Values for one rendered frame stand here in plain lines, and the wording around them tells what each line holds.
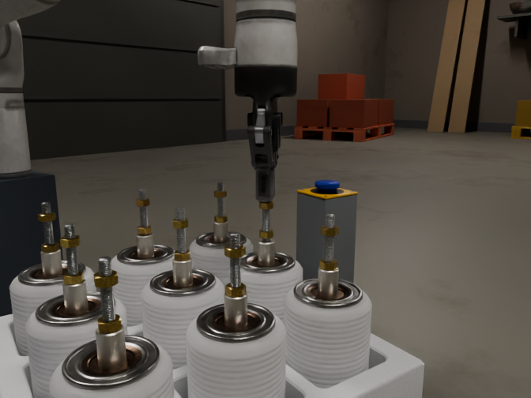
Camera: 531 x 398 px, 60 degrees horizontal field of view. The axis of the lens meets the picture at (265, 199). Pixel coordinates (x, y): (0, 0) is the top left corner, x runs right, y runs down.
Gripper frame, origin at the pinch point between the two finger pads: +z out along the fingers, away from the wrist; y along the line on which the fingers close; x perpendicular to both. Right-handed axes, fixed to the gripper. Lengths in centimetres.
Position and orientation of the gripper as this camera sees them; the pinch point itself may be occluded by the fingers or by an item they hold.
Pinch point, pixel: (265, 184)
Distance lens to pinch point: 58.4
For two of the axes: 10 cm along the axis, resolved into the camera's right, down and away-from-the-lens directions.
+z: 0.0, 9.8, 2.2
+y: 1.2, -2.1, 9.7
